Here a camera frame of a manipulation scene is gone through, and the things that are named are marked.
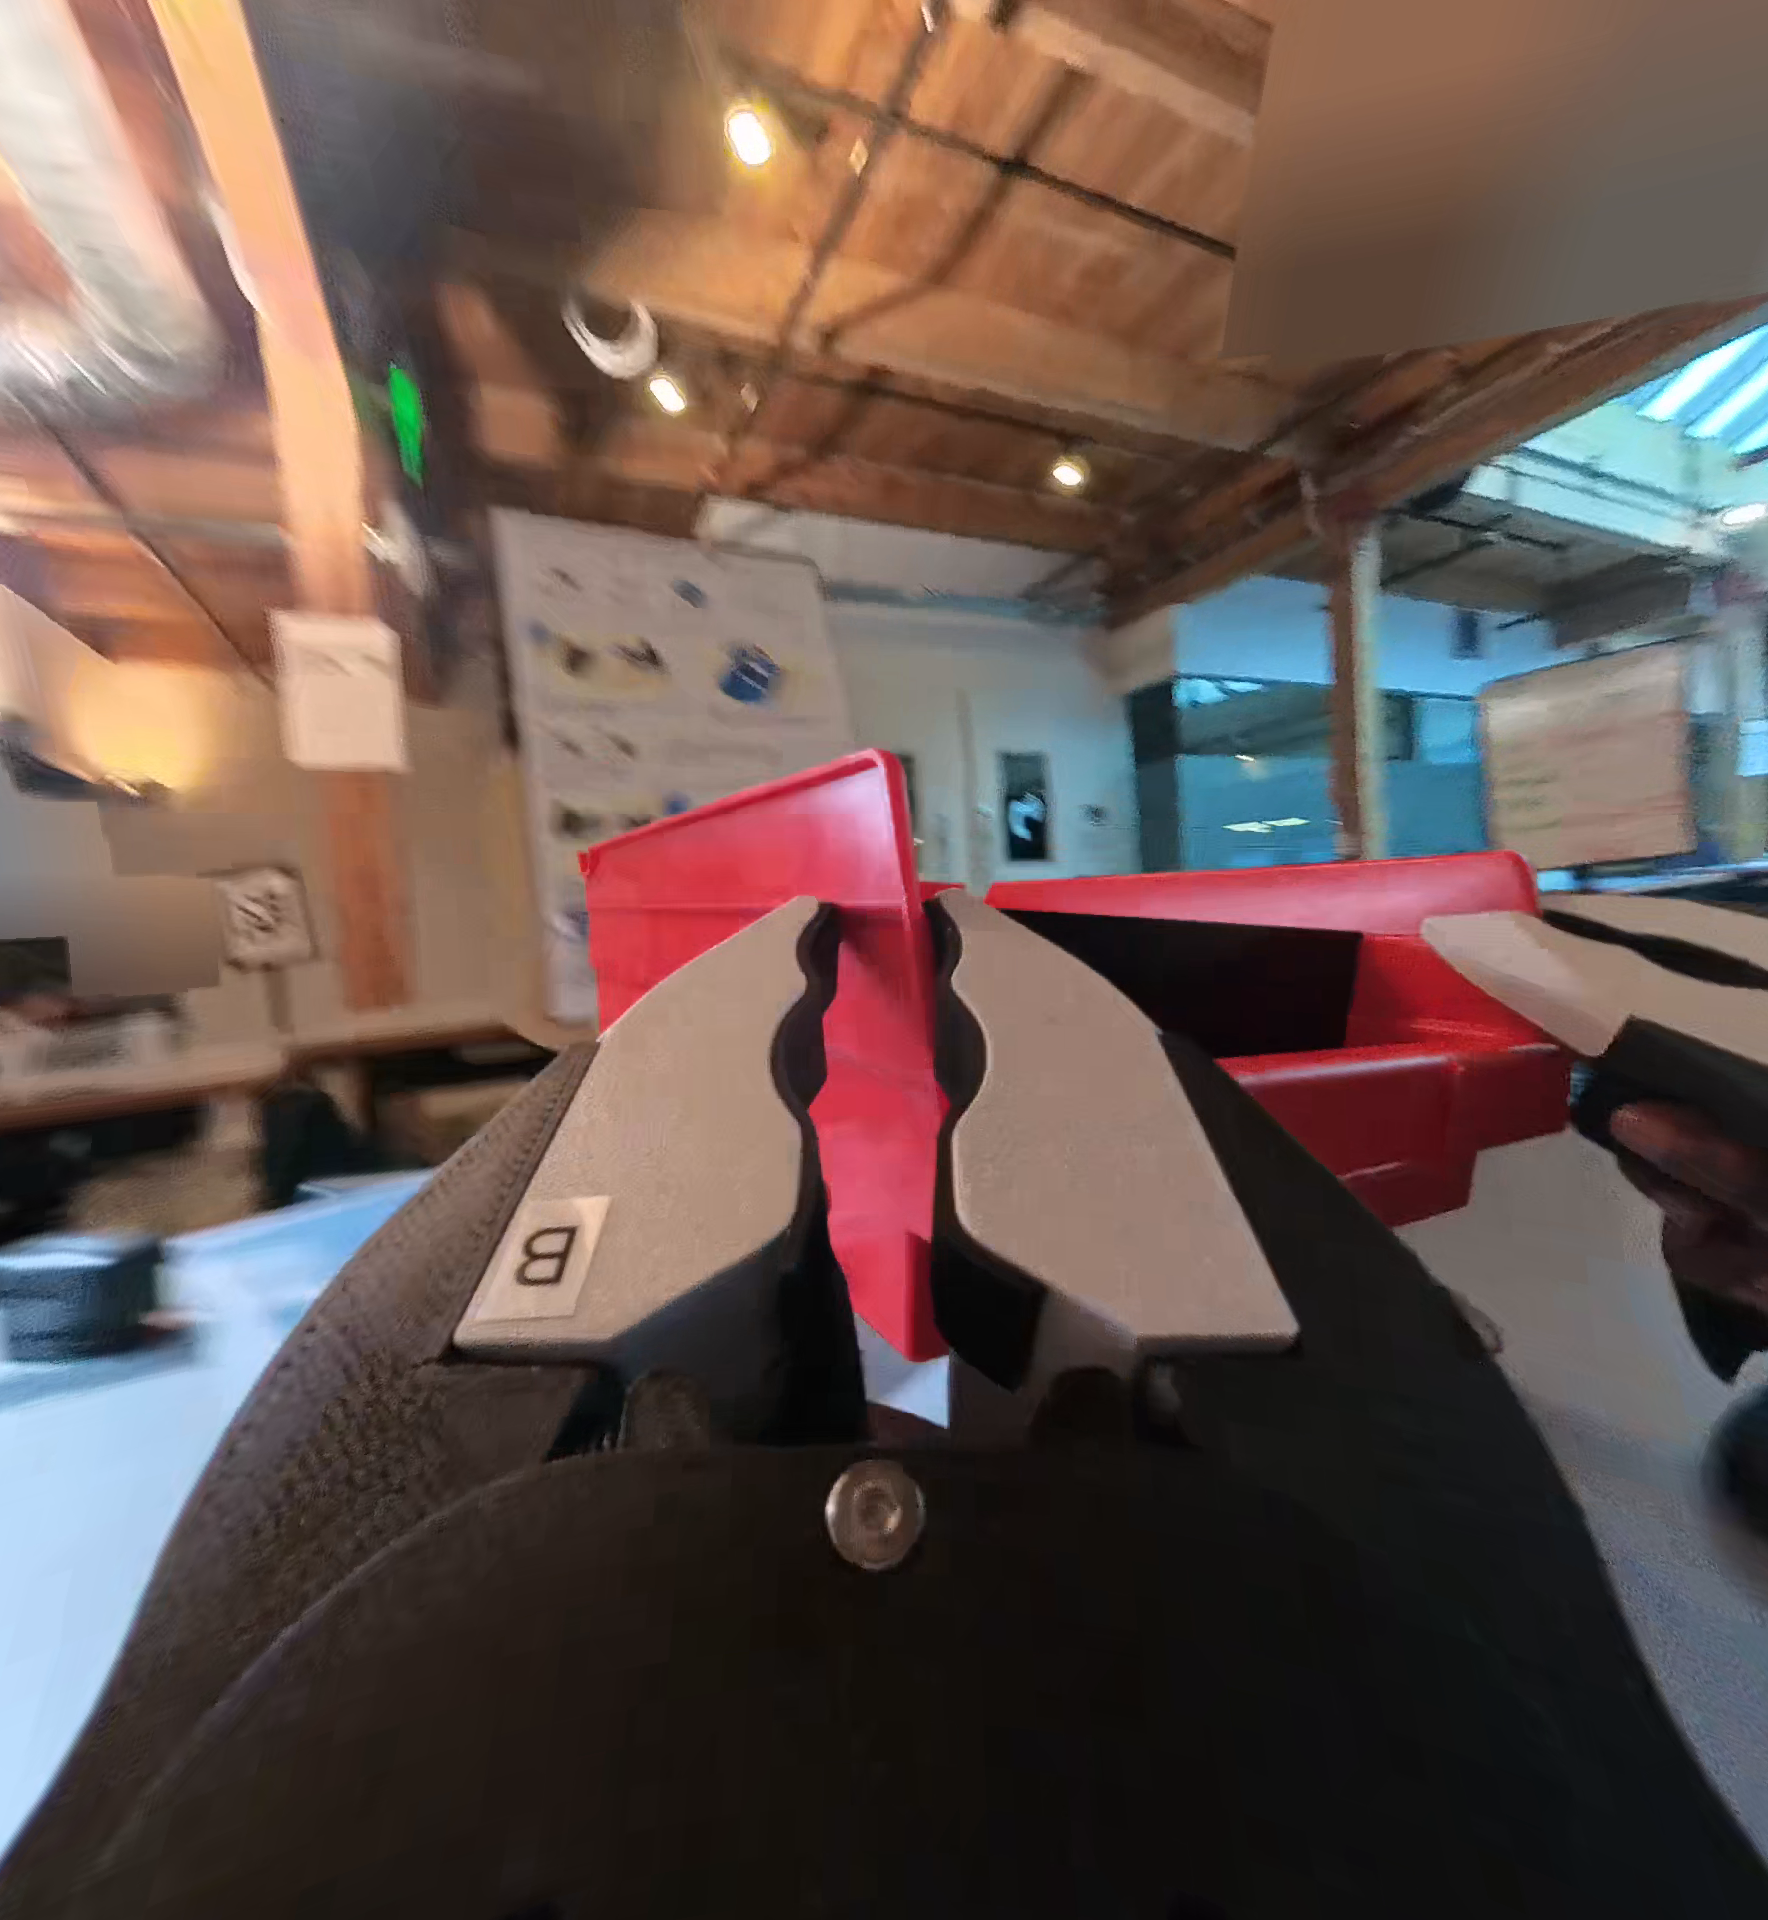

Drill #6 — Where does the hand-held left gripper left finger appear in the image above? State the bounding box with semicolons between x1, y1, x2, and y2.
454;900;863;1443

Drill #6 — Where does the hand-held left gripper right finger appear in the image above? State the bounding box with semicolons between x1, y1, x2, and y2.
928;891;1300;1389

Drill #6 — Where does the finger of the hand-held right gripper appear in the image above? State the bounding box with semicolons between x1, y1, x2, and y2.
1425;911;1768;1079
1543;895;1768;996

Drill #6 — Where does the person's right hand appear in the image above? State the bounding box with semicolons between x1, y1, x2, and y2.
1606;1101;1768;1360

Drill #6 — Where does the whiteboard with writing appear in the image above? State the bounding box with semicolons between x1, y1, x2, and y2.
1479;642;1699;873

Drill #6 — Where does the black door sign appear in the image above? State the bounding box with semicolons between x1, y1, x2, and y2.
1000;749;1054;868

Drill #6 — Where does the instruction poster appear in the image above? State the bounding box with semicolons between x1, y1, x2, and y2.
488;511;858;1028

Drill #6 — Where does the white paper sign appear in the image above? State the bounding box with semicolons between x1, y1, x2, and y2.
266;608;411;778

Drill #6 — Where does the small black box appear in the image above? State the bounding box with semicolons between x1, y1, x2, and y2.
0;1230;169;1361

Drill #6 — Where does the white ceiling fixture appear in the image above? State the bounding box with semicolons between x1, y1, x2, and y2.
563;292;663;382

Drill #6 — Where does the thin wooden post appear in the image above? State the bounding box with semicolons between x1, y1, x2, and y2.
1329;516;1392;864

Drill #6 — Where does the thick wooden post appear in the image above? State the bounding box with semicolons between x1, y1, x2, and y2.
148;0;416;1010

